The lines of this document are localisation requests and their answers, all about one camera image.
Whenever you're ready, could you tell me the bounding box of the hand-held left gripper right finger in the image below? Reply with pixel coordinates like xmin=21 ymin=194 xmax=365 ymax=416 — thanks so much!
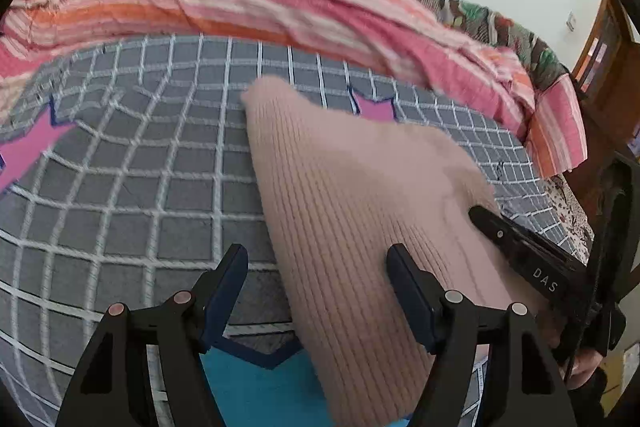
xmin=386 ymin=243 xmax=578 ymax=427

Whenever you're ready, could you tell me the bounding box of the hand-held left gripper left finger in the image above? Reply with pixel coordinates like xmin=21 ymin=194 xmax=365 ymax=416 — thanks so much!
xmin=55 ymin=244 xmax=249 ymax=427

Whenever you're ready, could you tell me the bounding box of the person's right hand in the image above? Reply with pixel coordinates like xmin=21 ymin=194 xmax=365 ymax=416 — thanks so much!
xmin=567 ymin=347 xmax=608 ymax=390

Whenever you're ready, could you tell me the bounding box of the floral patterned quilt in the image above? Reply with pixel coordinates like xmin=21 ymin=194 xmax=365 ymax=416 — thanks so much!
xmin=275 ymin=0 xmax=576 ymax=90

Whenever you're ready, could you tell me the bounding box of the brown wooden cabinet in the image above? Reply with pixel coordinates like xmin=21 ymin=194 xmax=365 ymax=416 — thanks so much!
xmin=570 ymin=0 xmax=640 ymax=218

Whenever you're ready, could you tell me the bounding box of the white floral sheet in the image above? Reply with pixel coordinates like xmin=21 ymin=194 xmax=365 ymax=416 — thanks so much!
xmin=542 ymin=174 xmax=596 ymax=268

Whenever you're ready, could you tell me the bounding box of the grey checked bedsheet with stars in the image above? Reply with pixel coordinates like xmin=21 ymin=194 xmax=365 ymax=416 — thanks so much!
xmin=0 ymin=34 xmax=571 ymax=427

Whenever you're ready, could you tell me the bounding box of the pink ribbed knit sweater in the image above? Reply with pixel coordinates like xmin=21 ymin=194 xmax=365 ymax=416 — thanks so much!
xmin=241 ymin=75 xmax=566 ymax=427

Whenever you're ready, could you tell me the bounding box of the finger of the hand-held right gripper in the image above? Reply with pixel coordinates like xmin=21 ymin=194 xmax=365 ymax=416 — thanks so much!
xmin=468 ymin=206 xmax=532 ymax=266

